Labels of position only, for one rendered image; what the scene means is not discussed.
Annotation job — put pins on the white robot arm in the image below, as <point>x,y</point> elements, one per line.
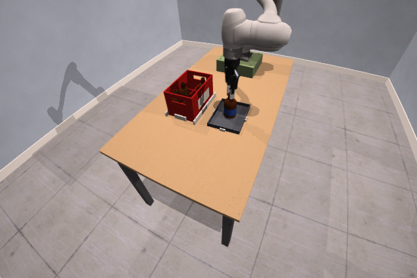
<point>268,33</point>

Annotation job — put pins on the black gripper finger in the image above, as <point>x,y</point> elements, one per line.
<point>233,84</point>
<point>227,78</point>

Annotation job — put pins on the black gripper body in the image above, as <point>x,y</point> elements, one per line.
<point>233,64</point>

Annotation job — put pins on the red bottle crate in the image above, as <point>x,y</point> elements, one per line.
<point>198,97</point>

